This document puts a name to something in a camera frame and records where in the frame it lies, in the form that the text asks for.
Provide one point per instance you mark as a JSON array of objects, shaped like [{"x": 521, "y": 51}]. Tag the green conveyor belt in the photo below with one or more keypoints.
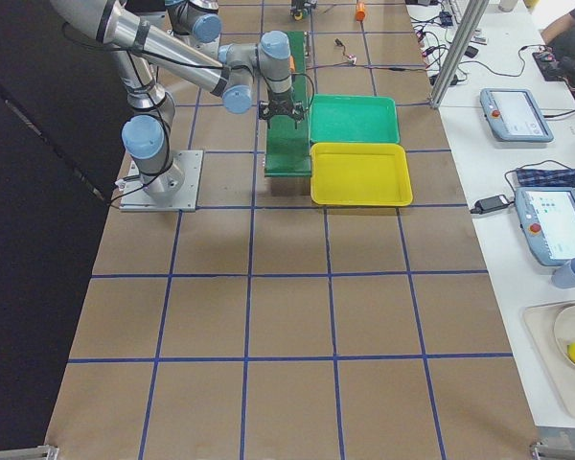
[{"x": 287, "y": 150}]

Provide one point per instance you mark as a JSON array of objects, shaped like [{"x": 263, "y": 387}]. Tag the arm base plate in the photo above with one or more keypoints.
[{"x": 182, "y": 189}]

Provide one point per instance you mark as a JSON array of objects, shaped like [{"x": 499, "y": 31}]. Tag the blue cup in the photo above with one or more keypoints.
[{"x": 564, "y": 276}]

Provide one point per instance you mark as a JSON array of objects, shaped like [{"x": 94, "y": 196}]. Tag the black power adapter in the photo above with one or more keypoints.
[{"x": 490, "y": 204}]

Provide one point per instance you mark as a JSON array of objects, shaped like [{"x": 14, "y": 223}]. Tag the beige serving tray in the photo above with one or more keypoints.
[{"x": 540, "y": 321}]

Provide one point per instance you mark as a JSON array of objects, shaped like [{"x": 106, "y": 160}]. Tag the green plastic tray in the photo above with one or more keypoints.
[{"x": 353, "y": 119}]

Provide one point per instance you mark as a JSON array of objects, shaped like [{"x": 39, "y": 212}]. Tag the yellow plastic tray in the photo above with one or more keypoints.
[{"x": 360, "y": 174}]

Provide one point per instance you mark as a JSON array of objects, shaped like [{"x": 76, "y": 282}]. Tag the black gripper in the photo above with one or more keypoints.
[
  {"x": 280, "y": 102},
  {"x": 297, "y": 5}
]

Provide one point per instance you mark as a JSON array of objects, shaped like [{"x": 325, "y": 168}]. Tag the blue plaid cloth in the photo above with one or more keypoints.
[{"x": 546, "y": 178}]

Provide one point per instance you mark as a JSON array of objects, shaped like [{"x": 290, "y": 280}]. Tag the teach pendant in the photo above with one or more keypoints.
[
  {"x": 547, "y": 218},
  {"x": 514, "y": 116}
]

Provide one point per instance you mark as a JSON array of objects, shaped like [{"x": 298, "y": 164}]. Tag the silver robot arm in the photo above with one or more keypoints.
[
  {"x": 137, "y": 44},
  {"x": 197, "y": 23}
]

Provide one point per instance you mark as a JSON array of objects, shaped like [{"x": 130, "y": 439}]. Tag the seated person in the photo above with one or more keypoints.
[{"x": 560, "y": 27}]

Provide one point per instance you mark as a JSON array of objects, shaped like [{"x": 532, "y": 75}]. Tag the aluminium frame post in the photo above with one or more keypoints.
[{"x": 470, "y": 20}]

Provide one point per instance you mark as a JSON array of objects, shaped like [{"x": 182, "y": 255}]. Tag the upper teach pendant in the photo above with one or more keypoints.
[{"x": 514, "y": 116}]

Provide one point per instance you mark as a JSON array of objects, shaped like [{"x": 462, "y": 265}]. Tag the lower teach pendant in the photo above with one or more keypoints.
[{"x": 547, "y": 218}]

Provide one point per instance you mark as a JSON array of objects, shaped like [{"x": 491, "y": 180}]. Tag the orange cylinder battery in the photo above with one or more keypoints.
[{"x": 360, "y": 12}]

